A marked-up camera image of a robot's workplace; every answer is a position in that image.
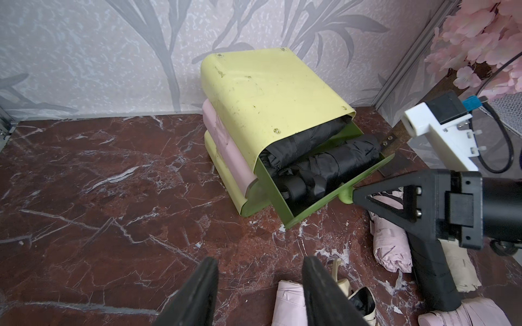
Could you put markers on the cream umbrella centre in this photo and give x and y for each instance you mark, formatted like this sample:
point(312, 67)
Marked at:
point(362, 298)

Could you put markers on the cream umbrella right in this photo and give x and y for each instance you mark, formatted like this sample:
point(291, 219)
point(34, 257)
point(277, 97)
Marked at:
point(461, 268)

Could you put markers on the pink umbrella front right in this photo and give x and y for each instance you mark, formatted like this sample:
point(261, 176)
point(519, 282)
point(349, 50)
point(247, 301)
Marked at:
point(479, 311)

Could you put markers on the cream umbrella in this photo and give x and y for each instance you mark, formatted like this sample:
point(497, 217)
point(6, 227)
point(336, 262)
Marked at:
point(362, 298)
point(461, 268)

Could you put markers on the black umbrella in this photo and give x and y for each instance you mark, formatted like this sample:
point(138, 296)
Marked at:
point(284, 152)
point(309, 180)

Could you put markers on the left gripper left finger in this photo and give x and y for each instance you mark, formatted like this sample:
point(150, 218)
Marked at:
point(195, 302)

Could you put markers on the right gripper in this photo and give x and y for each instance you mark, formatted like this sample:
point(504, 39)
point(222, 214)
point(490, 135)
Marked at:
point(475, 207)

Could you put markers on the green top drawer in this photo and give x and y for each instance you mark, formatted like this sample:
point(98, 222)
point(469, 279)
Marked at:
point(291, 215)

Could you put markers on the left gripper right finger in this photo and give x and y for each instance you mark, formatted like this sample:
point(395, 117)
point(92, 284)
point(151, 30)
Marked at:
point(325, 302)

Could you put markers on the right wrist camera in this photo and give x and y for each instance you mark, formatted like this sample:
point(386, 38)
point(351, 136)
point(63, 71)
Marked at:
point(441, 121)

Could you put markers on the pink cherry blossom tree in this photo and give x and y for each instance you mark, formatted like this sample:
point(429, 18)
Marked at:
point(475, 47)

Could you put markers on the green drawer cabinet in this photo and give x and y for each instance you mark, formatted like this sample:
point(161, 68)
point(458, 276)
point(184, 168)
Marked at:
point(255, 98)

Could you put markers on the pink umbrella left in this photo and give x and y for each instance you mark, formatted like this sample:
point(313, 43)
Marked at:
point(290, 308)

